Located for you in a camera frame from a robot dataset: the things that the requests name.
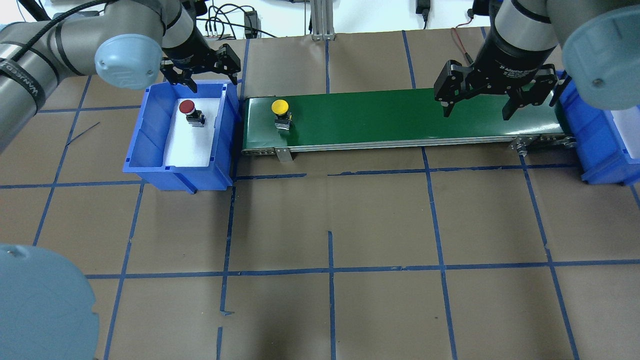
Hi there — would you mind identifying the blue left plastic bin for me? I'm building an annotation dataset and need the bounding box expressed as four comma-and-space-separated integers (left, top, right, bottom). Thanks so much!
122, 80, 241, 194

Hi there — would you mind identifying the green conveyor belt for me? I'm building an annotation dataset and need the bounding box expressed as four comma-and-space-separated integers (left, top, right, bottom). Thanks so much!
242, 88, 576, 161

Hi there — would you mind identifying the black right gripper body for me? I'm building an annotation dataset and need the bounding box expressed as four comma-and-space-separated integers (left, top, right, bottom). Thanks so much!
459, 35, 557, 96

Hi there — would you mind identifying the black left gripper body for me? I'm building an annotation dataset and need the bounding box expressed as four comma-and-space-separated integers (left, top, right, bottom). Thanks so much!
161, 30, 219, 75

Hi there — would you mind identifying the yellow push button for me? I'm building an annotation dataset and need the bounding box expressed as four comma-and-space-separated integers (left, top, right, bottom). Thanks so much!
270, 99, 293, 132

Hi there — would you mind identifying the aluminium profile post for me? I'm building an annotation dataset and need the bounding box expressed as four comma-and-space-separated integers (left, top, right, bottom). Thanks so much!
310, 0, 336, 41

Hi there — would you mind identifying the blue plastic bin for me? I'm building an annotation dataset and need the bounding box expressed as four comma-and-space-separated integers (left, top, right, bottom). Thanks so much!
554, 70, 640, 186
122, 80, 241, 194

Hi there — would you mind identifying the red black wire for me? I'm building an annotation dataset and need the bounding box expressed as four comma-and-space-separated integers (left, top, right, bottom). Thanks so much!
451, 9, 476, 63

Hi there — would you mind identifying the black power adapter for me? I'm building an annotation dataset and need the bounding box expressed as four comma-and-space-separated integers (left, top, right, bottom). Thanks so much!
243, 10, 262, 39

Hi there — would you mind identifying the white foam pad left bin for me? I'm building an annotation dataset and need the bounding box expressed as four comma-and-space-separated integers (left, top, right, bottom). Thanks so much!
163, 98, 221, 167

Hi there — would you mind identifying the white foam pad right bin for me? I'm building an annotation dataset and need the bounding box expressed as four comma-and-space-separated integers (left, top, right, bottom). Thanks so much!
611, 105, 640, 160

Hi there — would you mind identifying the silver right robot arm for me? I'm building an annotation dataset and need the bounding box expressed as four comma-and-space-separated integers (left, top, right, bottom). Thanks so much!
466, 0, 640, 111

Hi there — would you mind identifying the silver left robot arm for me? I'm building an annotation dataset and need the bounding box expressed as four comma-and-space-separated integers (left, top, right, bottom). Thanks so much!
0, 0, 242, 150

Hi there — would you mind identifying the red push button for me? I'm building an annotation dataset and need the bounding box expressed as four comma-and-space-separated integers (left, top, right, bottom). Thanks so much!
178, 99, 206, 128

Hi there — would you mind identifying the white foam pad bin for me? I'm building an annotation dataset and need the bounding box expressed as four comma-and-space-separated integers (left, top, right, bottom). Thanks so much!
611, 105, 640, 160
163, 98, 221, 167

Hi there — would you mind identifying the blue right plastic bin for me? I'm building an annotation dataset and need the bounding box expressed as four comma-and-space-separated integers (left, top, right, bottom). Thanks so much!
554, 70, 640, 186

